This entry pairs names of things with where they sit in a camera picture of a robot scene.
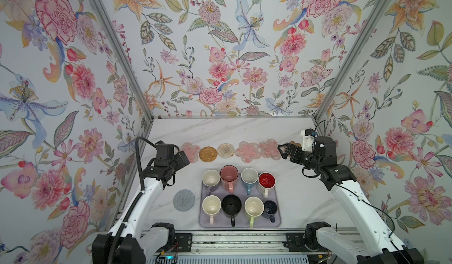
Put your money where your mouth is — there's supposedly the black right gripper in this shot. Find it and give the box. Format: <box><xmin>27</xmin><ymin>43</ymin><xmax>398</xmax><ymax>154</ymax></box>
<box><xmin>278</xmin><ymin>144</ymin><xmax>321</xmax><ymax>173</ymax></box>

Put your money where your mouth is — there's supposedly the grey round coaster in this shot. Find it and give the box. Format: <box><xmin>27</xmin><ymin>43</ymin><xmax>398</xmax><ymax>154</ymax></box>
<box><xmin>173</xmin><ymin>189</ymin><xmax>196</xmax><ymax>212</ymax></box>

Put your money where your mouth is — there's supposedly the woven tan round coaster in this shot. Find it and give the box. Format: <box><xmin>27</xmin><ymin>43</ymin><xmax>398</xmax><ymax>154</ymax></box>
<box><xmin>199</xmin><ymin>146</ymin><xmax>218</xmax><ymax>162</ymax></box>

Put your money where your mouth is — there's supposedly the colourful patterned round coaster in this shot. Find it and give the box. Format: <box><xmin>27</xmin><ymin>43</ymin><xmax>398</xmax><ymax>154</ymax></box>
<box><xmin>217</xmin><ymin>143</ymin><xmax>235</xmax><ymax>159</ymax></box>

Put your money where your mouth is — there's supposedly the dark navy small mug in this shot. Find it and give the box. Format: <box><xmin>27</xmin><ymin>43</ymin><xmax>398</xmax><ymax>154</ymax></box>
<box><xmin>262</xmin><ymin>200</ymin><xmax>278</xmax><ymax>223</ymax></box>

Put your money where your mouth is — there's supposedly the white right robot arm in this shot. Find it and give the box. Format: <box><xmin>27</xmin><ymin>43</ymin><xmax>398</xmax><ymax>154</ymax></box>
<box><xmin>277</xmin><ymin>135</ymin><xmax>424</xmax><ymax>264</ymax></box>

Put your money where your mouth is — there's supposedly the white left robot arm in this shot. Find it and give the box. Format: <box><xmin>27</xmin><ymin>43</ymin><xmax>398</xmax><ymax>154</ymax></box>
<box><xmin>92</xmin><ymin>137</ymin><xmax>190</xmax><ymax>264</ymax></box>

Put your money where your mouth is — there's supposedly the cork paw coaster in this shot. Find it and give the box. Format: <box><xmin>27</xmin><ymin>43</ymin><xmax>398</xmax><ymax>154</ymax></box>
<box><xmin>290</xmin><ymin>141</ymin><xmax>302</xmax><ymax>147</ymax></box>

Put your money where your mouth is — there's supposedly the red inside white mug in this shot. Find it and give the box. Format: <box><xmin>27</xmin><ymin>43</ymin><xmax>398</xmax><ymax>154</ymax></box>
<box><xmin>256</xmin><ymin>172</ymin><xmax>276</xmax><ymax>199</ymax></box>

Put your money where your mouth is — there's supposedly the lilac tray mat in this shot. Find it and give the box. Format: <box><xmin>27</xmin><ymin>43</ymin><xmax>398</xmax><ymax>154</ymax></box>
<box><xmin>199</xmin><ymin>181</ymin><xmax>282</xmax><ymax>230</ymax></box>

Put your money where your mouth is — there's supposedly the black mug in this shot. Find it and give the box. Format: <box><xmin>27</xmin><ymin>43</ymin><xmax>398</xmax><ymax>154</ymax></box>
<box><xmin>221</xmin><ymin>195</ymin><xmax>242</xmax><ymax>227</ymax></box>

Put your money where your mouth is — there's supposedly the cream mug purple handle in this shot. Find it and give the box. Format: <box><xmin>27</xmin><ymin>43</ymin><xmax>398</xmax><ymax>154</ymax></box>
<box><xmin>202</xmin><ymin>170</ymin><xmax>221</xmax><ymax>196</ymax></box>

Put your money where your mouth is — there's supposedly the white mug blue handle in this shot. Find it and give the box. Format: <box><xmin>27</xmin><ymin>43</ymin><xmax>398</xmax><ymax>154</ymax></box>
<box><xmin>241</xmin><ymin>167</ymin><xmax>259</xmax><ymax>196</ymax></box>

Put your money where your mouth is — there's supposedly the cream mug pink handle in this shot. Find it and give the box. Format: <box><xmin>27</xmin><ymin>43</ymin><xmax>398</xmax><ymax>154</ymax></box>
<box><xmin>202</xmin><ymin>195</ymin><xmax>221</xmax><ymax>226</ymax></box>

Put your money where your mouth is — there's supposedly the cream mug green handle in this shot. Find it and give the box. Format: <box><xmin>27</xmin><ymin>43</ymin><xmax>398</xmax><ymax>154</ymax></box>
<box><xmin>244</xmin><ymin>196</ymin><xmax>264</xmax><ymax>228</ymax></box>

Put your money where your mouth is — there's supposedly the black corrugated cable hose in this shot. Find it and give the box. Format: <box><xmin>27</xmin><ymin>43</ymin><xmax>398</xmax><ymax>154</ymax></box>
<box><xmin>105</xmin><ymin>136</ymin><xmax>158</xmax><ymax>264</ymax></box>

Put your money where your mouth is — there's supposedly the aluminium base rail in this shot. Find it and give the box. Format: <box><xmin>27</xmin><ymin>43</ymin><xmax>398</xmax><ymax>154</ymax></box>
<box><xmin>86</xmin><ymin>228</ymin><xmax>368</xmax><ymax>264</ymax></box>

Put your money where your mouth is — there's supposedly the aluminium corner post right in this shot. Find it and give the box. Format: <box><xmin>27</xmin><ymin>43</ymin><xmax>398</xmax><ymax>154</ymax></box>
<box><xmin>313</xmin><ymin>0</ymin><xmax>393</xmax><ymax>122</ymax></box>

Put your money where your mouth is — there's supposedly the aluminium corner post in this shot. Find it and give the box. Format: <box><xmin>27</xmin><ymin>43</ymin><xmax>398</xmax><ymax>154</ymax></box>
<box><xmin>313</xmin><ymin>0</ymin><xmax>393</xmax><ymax>122</ymax></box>
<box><xmin>89</xmin><ymin>0</ymin><xmax>154</xmax><ymax>123</ymax></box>

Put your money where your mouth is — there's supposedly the aluminium corner post left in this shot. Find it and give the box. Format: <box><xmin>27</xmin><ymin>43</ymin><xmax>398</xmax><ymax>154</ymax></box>
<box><xmin>89</xmin><ymin>0</ymin><xmax>154</xmax><ymax>123</ymax></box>

